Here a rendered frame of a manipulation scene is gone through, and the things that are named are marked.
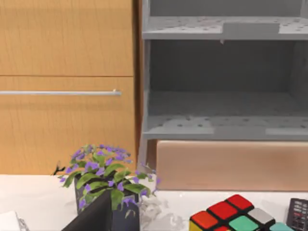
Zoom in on purple flower potted plant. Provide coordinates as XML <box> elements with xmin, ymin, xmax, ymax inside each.
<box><xmin>51</xmin><ymin>143</ymin><xmax>161</xmax><ymax>231</ymax></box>

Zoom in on grey open shelf unit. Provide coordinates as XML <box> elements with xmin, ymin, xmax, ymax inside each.
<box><xmin>141</xmin><ymin>0</ymin><xmax>308</xmax><ymax>141</ymax></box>

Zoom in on pale wooden drawer front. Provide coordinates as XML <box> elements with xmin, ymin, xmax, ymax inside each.
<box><xmin>155</xmin><ymin>139</ymin><xmax>308</xmax><ymax>192</ymax></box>

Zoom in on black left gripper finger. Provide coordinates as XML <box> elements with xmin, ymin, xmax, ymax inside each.
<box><xmin>61</xmin><ymin>190</ymin><xmax>113</xmax><ymax>231</ymax></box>

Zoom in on multicoloured puzzle cube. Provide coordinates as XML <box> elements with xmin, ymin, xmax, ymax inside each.
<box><xmin>189</xmin><ymin>194</ymin><xmax>295</xmax><ymax>231</ymax></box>

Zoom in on white object with grey edge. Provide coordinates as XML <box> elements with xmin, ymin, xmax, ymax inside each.
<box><xmin>0</xmin><ymin>210</ymin><xmax>30</xmax><ymax>231</ymax></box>

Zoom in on long metal handle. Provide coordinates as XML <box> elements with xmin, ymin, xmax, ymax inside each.
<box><xmin>0</xmin><ymin>89</ymin><xmax>122</xmax><ymax>97</ymax></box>

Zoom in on wooden cupboard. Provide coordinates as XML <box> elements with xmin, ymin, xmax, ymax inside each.
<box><xmin>0</xmin><ymin>0</ymin><xmax>145</xmax><ymax>176</ymax></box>

